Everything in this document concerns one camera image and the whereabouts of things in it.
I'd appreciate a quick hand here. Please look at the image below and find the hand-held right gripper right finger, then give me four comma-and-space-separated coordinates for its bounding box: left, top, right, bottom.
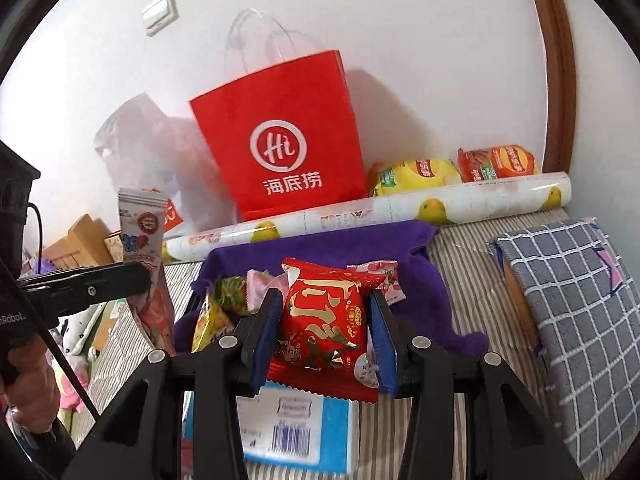
367, 289, 583, 480

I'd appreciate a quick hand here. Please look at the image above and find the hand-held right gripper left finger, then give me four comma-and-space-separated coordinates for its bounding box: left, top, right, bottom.
60, 287, 286, 480

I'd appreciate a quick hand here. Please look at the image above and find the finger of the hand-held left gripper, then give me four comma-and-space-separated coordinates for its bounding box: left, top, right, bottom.
17, 261, 153, 313

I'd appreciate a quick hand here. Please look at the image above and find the red gold print snack packet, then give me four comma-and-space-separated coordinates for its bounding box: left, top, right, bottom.
265, 257, 388, 403

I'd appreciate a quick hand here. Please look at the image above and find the yellow snack packet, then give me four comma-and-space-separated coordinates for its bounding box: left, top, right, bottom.
191, 294, 237, 354

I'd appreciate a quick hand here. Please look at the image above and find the long white pink snack packet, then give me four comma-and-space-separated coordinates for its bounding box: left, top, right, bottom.
117, 187, 177, 356

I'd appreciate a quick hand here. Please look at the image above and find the person's left hand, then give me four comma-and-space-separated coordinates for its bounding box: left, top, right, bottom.
0, 345, 62, 433

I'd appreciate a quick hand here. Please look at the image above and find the brown cardboard box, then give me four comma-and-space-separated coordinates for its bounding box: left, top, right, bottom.
42, 214, 123, 275

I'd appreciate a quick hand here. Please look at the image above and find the white dotted cloth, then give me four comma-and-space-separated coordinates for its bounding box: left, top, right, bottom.
55, 305, 107, 357

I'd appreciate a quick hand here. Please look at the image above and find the green snack packet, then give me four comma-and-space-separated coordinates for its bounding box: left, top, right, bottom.
215, 275, 251, 317

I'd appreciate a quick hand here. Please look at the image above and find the light pink snack packet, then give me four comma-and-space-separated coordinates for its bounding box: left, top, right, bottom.
246, 269, 291, 312

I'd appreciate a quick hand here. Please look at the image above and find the white strawberry print snack packet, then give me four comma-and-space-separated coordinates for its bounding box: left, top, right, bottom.
347, 260, 405, 307

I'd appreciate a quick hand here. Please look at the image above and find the blue tissue pack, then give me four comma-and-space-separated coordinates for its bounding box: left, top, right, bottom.
182, 380, 361, 476

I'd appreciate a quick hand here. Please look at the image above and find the purple cloth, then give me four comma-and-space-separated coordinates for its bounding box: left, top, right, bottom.
172, 220, 488, 361

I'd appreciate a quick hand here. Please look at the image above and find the white plastic shopping bag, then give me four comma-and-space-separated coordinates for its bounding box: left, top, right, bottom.
95, 92, 238, 238

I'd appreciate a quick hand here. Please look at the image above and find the lemon print paper roll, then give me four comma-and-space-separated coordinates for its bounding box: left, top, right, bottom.
162, 170, 571, 263

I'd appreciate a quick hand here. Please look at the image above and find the yellow chips bag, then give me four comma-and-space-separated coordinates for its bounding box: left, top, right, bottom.
369, 158, 463, 197

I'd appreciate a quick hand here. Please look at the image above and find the grey checked cloth box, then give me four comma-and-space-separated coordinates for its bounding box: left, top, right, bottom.
487, 216, 640, 480

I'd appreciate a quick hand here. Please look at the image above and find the red paper bag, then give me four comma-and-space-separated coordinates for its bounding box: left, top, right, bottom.
189, 7, 370, 222

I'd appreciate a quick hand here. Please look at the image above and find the orange chips bag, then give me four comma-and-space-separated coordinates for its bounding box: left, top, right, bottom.
457, 145, 542, 183

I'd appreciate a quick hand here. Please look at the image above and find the black cable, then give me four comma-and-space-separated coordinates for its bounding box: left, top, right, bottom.
25, 202, 102, 422

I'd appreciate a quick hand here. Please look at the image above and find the white wall switch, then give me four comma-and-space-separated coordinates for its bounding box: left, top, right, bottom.
141, 0, 178, 37

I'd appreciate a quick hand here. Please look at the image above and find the brown wooden frame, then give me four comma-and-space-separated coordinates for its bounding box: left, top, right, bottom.
520, 0, 576, 176

